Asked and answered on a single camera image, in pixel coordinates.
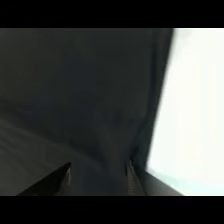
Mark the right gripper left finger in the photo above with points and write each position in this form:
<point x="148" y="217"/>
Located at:
<point x="53" y="183"/>

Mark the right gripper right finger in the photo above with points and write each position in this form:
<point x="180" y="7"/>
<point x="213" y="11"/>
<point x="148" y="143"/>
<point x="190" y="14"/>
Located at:
<point x="150" y="185"/>

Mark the black garment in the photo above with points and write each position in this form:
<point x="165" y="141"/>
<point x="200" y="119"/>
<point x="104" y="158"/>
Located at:
<point x="83" y="93"/>

